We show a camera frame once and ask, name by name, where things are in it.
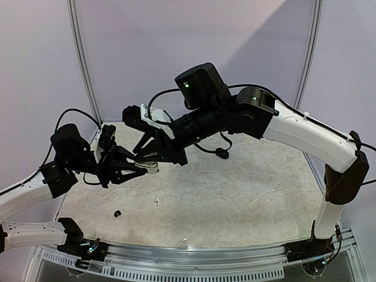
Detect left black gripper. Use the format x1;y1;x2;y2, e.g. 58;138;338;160
67;140;147;188

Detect small white charging case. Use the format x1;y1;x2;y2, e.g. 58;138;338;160
134;152;159;174

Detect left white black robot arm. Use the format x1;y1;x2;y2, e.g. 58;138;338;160
1;123;147;256

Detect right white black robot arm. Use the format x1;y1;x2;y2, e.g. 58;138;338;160
134;62;369;256

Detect black charging case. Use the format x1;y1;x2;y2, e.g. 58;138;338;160
214;147;229;160

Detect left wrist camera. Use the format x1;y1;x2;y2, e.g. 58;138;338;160
93;125;116;162

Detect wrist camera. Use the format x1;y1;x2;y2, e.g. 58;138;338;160
122;103;176;139
93;125;116;162

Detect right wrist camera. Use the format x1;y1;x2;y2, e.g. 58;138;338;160
122;103;176;139

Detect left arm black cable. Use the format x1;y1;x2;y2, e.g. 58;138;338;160
0;108;103;194

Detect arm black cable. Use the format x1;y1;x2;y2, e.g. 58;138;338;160
0;108;103;194
146;83;376;186

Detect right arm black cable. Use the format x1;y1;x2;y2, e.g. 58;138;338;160
146;83;376;186

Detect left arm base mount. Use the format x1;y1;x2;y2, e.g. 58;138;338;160
57;239;109;262

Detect aluminium front rail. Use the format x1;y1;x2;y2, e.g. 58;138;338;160
26;229;368;281

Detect left aluminium frame post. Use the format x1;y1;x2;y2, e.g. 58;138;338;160
67;0;103;123

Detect aluminium frame post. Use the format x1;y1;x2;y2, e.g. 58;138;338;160
67;0;103;123
293;0;323;109

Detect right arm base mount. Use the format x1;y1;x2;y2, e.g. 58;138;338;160
284;235;343;265

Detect right aluminium frame post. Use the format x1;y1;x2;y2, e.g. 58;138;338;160
293;0;323;109

